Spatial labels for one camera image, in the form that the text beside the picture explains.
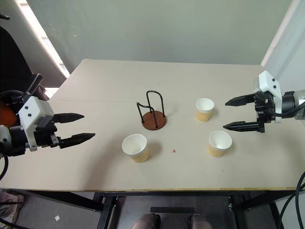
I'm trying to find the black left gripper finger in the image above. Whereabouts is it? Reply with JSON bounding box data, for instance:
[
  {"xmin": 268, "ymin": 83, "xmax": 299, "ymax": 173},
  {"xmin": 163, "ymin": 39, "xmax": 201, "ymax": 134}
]
[
  {"xmin": 52, "ymin": 113, "xmax": 85, "ymax": 124},
  {"xmin": 58, "ymin": 133, "xmax": 96, "ymax": 149}
]

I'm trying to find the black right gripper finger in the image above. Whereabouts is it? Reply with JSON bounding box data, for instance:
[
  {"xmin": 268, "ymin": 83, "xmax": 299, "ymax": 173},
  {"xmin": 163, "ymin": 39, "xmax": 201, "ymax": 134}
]
[
  {"xmin": 224, "ymin": 93, "xmax": 257, "ymax": 107},
  {"xmin": 222, "ymin": 121, "xmax": 260, "ymax": 133}
]

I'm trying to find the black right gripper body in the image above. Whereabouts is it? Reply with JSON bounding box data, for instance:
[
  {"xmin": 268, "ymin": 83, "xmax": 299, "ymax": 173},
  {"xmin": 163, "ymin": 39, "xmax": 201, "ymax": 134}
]
[{"xmin": 254, "ymin": 91, "xmax": 277, "ymax": 133}]

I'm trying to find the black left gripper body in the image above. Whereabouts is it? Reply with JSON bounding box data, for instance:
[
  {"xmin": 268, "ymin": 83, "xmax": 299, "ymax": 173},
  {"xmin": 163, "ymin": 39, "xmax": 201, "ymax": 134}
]
[{"xmin": 33, "ymin": 115, "xmax": 61, "ymax": 148}]

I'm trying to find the yellow white paper cup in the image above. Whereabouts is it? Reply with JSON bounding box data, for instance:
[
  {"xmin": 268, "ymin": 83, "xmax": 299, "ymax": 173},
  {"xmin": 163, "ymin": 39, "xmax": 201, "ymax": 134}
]
[
  {"xmin": 207, "ymin": 130, "xmax": 233, "ymax": 158},
  {"xmin": 122, "ymin": 134, "xmax": 150, "ymax": 164},
  {"xmin": 195, "ymin": 98, "xmax": 215, "ymax": 123}
]

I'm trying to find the orange round object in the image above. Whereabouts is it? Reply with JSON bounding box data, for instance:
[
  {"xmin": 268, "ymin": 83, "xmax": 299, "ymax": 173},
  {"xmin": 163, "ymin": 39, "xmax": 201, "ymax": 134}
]
[{"xmin": 0, "ymin": 101, "xmax": 20, "ymax": 128}]

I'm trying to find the pink shoe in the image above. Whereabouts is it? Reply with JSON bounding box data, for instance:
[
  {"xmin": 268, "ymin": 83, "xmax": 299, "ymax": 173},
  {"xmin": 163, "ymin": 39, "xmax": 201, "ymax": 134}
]
[{"xmin": 0, "ymin": 190, "xmax": 25, "ymax": 224}]

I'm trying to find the black platform with step plate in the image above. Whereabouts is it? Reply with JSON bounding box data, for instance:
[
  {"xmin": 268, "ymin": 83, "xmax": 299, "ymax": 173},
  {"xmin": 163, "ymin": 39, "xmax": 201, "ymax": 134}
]
[{"xmin": 100, "ymin": 192, "xmax": 241, "ymax": 229}]

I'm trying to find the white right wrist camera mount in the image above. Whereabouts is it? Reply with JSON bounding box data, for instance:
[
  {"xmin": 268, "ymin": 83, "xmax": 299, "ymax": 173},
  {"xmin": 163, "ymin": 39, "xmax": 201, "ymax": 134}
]
[{"xmin": 253, "ymin": 70, "xmax": 283, "ymax": 124}]

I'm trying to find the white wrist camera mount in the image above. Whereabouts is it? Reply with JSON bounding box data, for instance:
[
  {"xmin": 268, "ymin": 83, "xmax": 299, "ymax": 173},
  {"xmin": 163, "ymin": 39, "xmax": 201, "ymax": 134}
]
[
  {"xmin": 253, "ymin": 70, "xmax": 283, "ymax": 124},
  {"xmin": 18, "ymin": 96, "xmax": 54, "ymax": 152}
]

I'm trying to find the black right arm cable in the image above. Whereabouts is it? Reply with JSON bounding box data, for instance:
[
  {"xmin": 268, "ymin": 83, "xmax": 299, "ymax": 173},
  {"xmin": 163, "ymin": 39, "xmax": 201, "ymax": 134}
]
[{"xmin": 267, "ymin": 101, "xmax": 305, "ymax": 118}]

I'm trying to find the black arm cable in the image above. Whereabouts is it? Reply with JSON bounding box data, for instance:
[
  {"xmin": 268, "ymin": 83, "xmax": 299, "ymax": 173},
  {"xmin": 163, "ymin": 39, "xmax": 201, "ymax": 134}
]
[
  {"xmin": 0, "ymin": 90, "xmax": 24, "ymax": 181},
  {"xmin": 267, "ymin": 101, "xmax": 305, "ymax": 118}
]

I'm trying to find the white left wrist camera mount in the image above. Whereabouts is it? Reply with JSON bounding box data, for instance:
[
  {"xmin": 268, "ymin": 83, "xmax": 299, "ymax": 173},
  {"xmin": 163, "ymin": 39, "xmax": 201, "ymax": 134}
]
[{"xmin": 18, "ymin": 96, "xmax": 54, "ymax": 152}]

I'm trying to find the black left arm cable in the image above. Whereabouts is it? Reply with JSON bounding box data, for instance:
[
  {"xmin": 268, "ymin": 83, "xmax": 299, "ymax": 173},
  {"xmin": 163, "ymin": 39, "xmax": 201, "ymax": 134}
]
[{"xmin": 0, "ymin": 90, "xmax": 24, "ymax": 181}]

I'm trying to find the black metal table frame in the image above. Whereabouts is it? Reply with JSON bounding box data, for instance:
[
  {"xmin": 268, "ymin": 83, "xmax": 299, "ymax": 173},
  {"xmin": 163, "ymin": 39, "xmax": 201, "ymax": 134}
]
[{"xmin": 0, "ymin": 187, "xmax": 305, "ymax": 229}]

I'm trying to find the black wire wooden cup rack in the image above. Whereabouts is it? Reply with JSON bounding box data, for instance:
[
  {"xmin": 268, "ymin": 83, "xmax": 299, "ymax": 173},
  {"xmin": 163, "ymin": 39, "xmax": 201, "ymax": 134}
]
[{"xmin": 136, "ymin": 90, "xmax": 168, "ymax": 131}]

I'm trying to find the black floor cable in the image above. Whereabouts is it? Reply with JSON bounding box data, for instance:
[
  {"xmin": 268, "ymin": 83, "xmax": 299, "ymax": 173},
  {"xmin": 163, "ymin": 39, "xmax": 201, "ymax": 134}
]
[
  {"xmin": 277, "ymin": 187, "xmax": 305, "ymax": 229},
  {"xmin": 295, "ymin": 171, "xmax": 305, "ymax": 229}
]

